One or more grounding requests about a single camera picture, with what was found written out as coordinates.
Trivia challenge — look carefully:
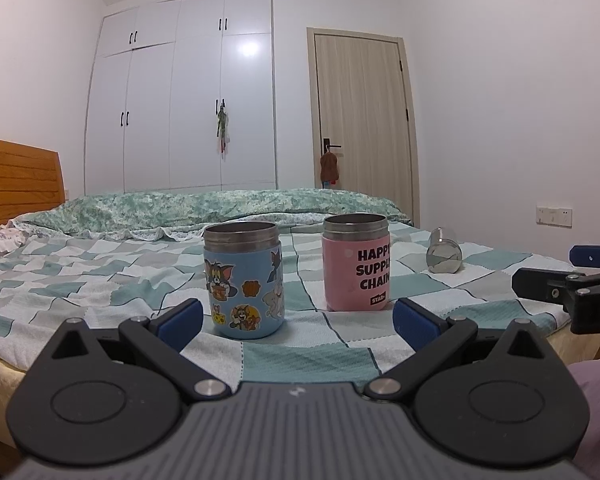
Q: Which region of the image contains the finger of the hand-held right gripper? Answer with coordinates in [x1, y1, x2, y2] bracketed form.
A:
[511, 266, 600, 307]
[569, 243, 600, 267]

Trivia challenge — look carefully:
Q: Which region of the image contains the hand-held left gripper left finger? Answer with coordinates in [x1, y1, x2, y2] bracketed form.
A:
[49, 298, 232, 404]

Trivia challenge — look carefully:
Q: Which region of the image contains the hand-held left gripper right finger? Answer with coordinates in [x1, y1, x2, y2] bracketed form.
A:
[364, 297, 557, 404]

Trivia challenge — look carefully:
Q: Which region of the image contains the silver metal lid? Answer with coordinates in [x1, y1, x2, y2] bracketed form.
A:
[426, 227, 463, 274]

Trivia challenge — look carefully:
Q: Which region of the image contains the blue cartoon sticker cup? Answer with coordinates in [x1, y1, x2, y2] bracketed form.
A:
[203, 221, 286, 340]

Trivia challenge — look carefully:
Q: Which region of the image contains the pink cup with black lettering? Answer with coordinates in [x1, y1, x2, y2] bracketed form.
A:
[322, 213, 393, 312]

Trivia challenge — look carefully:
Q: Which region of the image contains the bed with checkered blanket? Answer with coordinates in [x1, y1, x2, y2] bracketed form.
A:
[0, 220, 577, 443]

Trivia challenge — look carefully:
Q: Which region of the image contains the person's purple clothing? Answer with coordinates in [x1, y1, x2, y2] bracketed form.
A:
[566, 359, 600, 463]

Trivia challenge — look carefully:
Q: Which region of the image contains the green floral quilt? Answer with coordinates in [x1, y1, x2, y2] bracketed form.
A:
[11, 188, 412, 241]

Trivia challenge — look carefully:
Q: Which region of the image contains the brown hanging pouch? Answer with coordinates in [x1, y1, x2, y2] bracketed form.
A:
[320, 151, 340, 189]

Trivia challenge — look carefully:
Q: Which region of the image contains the hanging charm ornament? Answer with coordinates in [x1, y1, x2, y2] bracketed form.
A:
[214, 105, 229, 157]

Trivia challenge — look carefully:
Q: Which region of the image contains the white wardrobe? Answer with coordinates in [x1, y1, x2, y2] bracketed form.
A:
[83, 0, 278, 195]

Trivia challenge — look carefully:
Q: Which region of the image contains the wooden headboard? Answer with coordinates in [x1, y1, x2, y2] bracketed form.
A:
[0, 136, 65, 233]

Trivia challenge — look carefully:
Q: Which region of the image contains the light wooden door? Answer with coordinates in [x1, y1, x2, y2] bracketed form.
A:
[306, 27, 421, 228]

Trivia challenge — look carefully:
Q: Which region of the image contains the white wall socket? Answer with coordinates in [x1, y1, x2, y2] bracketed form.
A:
[536, 204, 573, 226]

